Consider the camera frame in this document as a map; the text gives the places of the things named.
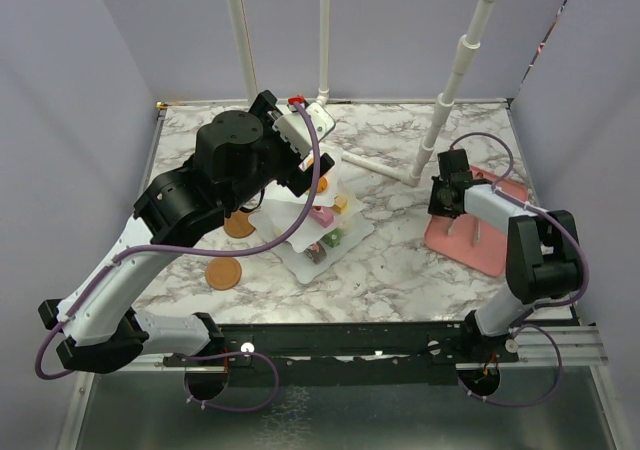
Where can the orange chip cookie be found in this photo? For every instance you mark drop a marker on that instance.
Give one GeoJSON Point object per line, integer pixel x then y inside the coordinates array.
{"type": "Point", "coordinates": [322, 185]}

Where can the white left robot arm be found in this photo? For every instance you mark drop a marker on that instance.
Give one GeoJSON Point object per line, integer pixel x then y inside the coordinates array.
{"type": "Point", "coordinates": [236, 156]}

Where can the pink serving tray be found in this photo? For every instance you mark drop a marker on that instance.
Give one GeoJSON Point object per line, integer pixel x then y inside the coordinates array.
{"type": "Point", "coordinates": [489, 256]}

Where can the left white pvc pole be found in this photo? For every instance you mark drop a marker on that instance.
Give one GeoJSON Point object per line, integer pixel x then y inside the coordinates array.
{"type": "Point", "coordinates": [238, 17]}

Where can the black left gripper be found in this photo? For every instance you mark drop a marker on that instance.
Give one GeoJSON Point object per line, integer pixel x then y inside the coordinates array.
{"type": "Point", "coordinates": [295, 177]}

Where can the wooden coaster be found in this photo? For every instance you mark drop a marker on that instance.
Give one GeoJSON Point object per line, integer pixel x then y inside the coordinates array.
{"type": "Point", "coordinates": [237, 225]}
{"type": "Point", "coordinates": [223, 273]}

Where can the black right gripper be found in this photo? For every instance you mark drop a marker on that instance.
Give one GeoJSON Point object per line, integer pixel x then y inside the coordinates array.
{"type": "Point", "coordinates": [434, 208]}

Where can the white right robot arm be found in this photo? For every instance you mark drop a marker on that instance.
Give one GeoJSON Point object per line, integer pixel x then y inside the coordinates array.
{"type": "Point", "coordinates": [545, 266]}

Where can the green swiss roll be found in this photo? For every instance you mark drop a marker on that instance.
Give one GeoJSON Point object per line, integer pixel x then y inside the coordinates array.
{"type": "Point", "coordinates": [333, 239]}

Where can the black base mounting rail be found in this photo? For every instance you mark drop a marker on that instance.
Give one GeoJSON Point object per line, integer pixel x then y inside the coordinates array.
{"type": "Point", "coordinates": [347, 354]}

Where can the three tier white stand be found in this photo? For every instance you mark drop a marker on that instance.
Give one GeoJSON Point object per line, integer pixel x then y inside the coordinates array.
{"type": "Point", "coordinates": [334, 226]}

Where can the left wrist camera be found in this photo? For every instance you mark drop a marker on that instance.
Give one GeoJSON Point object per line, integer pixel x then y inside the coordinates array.
{"type": "Point", "coordinates": [293, 129]}

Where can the middle white pvc pole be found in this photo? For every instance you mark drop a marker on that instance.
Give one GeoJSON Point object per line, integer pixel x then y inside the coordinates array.
{"type": "Point", "coordinates": [324, 52]}

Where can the pink cake slice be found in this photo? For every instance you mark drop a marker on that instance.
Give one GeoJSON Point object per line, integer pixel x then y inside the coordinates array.
{"type": "Point", "coordinates": [323, 216]}

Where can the yellow sponge cake square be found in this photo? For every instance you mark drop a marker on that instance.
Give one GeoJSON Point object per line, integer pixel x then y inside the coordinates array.
{"type": "Point", "coordinates": [340, 205]}

